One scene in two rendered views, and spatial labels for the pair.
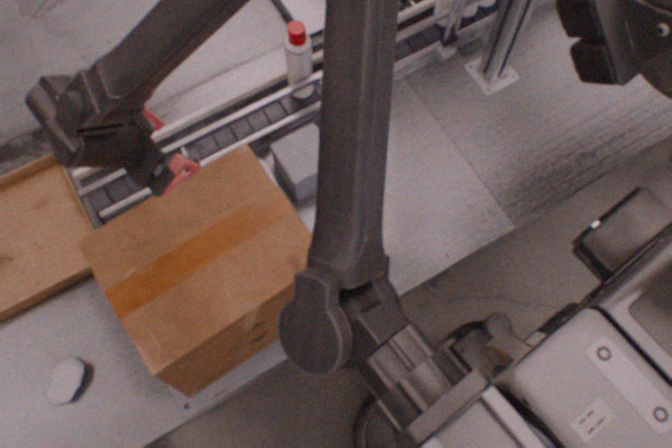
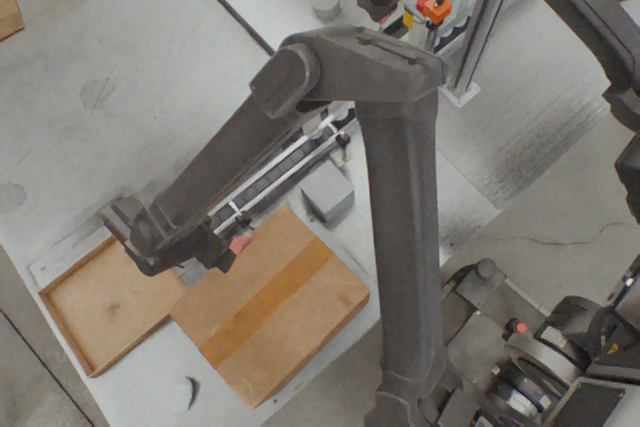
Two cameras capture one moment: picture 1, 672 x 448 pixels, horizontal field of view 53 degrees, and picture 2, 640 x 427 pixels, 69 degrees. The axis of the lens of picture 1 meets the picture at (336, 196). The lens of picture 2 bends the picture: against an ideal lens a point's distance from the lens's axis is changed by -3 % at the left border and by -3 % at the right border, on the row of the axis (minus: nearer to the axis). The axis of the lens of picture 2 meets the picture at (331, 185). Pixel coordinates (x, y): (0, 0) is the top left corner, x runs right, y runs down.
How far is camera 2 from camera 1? 24 cm
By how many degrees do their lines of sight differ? 5
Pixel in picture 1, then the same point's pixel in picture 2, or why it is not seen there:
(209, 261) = (275, 309)
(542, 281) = (508, 220)
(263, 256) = (317, 298)
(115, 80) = (175, 214)
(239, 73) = not seen: hidden behind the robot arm
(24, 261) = (128, 306)
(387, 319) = (460, 412)
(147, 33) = (196, 177)
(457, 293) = not seen: hidden behind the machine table
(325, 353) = not seen: outside the picture
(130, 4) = (165, 83)
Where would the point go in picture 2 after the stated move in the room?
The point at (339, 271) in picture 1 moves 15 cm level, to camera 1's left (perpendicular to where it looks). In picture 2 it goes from (414, 385) to (267, 409)
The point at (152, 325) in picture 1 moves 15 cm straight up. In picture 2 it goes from (241, 370) to (217, 376)
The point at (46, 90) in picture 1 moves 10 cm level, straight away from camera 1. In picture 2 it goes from (118, 214) to (80, 173)
